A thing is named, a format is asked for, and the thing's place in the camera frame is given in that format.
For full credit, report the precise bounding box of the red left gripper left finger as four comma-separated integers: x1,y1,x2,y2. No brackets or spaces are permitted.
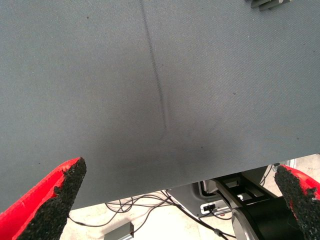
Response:
0,157,87,240

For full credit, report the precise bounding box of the grey power strip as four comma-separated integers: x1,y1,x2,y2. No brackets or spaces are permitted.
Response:
103,223,135,240

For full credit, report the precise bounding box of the black frame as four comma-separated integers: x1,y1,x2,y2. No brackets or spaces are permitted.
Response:
214,172,279,206

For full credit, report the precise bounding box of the thick black floor cable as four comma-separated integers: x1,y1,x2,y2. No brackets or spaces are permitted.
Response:
161,189,237,240

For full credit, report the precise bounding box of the dark grey table cloth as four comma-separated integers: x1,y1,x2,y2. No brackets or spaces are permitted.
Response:
0,0,320,214

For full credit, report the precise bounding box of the thin black floor cable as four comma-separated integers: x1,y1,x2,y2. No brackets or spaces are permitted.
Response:
104,191,183,215
67,199,166,228

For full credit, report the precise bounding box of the black cylinder with silver ring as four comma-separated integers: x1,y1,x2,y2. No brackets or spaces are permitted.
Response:
231,197,310,240

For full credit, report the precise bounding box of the aluminium frame profile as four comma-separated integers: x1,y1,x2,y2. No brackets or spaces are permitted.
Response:
272,158,299,171

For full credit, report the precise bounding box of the small steel planetary gear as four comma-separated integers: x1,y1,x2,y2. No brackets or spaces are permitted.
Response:
246,0,293,12

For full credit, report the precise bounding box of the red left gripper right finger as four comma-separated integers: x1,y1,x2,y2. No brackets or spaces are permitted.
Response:
274,164,320,240

